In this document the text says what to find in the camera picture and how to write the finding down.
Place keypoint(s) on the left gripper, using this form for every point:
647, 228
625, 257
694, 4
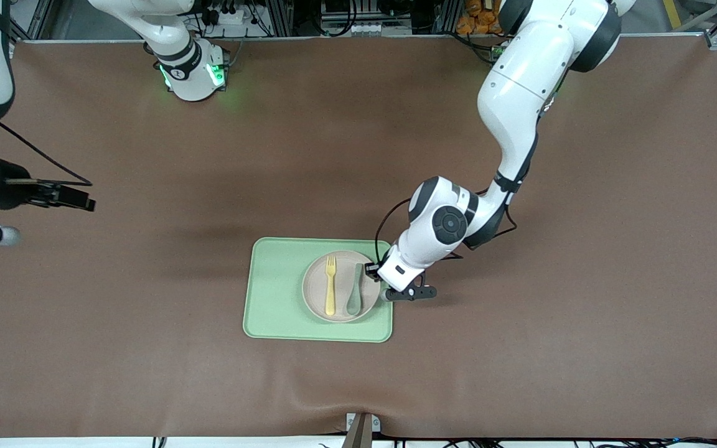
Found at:
373, 270

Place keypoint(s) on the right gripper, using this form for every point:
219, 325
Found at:
11, 185

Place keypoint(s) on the teal green plastic spoon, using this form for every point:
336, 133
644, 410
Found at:
354, 305

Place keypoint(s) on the yellow plastic fork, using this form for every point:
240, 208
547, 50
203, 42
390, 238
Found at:
330, 298

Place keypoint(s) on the round off-white plate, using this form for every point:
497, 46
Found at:
315, 280

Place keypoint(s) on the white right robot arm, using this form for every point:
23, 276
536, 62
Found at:
190, 81

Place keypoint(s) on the light green rectangular tray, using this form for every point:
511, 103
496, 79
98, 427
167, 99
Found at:
271, 311

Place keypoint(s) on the brown table cover mat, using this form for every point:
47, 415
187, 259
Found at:
147, 311

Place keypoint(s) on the white power strip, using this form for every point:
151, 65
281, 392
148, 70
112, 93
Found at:
231, 17

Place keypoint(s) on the white connector block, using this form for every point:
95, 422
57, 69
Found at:
358, 28

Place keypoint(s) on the pile of orange packaged goods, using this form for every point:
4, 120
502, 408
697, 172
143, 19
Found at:
477, 22

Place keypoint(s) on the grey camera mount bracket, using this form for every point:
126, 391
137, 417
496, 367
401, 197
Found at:
361, 432

